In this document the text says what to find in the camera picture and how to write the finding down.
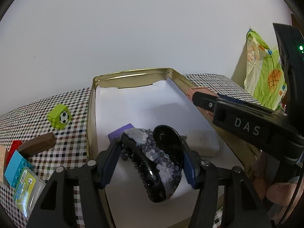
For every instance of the sequined black hair accessory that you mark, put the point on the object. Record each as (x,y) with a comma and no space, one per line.
(157,155)

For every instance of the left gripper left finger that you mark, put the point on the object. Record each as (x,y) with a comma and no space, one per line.
(55,206)

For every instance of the white and tan carton box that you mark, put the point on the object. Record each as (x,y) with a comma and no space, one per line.
(3,156)

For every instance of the copper embossed tile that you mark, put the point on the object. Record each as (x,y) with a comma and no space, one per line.
(204,99)

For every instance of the gold metal tin box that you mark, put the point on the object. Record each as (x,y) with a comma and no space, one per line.
(232,151)

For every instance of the green patterned plastic bag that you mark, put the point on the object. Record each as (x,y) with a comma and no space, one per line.
(264,74)

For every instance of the blue toy brick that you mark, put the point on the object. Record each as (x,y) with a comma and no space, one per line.
(15,167)

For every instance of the brown chocolate bar block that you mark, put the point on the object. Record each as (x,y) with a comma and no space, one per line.
(37,145)

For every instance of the white charger adapter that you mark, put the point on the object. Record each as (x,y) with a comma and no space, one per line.
(204,142)

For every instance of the person's hand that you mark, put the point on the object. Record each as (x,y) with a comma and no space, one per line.
(278,193)

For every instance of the green dental floss box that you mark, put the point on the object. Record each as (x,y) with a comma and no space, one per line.
(28,190)

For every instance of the checkered tablecloth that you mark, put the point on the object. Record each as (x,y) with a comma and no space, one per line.
(72,148)

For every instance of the purple card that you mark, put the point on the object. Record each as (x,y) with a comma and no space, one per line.
(117,133)

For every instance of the green toy brick with football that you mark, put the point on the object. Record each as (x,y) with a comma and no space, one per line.
(59,116)

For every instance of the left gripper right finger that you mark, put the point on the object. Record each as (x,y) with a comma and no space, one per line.
(228,188)

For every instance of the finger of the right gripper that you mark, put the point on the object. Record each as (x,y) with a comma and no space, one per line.
(260,109)
(235,101)

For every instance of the white paper liner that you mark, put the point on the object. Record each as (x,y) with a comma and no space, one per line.
(161,103)

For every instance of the red toy brick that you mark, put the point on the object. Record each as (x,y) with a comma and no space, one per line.
(14,146)

